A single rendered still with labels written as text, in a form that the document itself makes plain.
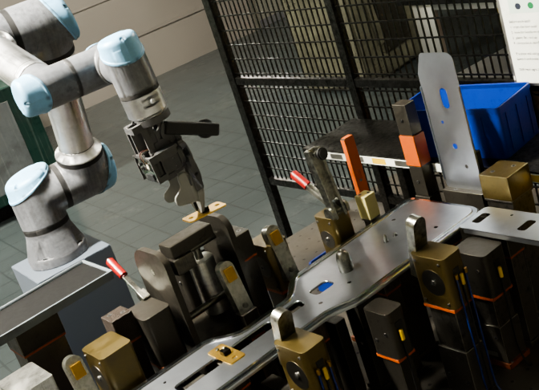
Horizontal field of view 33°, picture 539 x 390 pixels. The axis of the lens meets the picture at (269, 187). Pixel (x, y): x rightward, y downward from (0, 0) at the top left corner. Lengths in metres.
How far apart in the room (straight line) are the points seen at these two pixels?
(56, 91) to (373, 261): 0.76
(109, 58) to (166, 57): 8.02
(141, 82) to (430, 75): 0.75
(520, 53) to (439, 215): 0.47
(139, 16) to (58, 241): 7.33
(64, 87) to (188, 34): 8.10
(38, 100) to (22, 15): 0.41
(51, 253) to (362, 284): 0.79
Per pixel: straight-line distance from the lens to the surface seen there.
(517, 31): 2.30
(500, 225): 2.00
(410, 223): 1.85
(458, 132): 2.14
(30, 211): 2.27
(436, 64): 2.10
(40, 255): 2.30
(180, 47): 9.73
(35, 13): 2.07
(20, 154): 6.69
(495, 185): 2.10
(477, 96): 2.41
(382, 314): 1.81
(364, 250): 2.04
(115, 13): 9.42
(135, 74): 1.63
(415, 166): 2.32
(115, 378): 1.85
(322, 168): 2.11
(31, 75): 1.70
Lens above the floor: 1.88
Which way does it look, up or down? 20 degrees down
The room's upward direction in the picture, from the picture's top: 19 degrees counter-clockwise
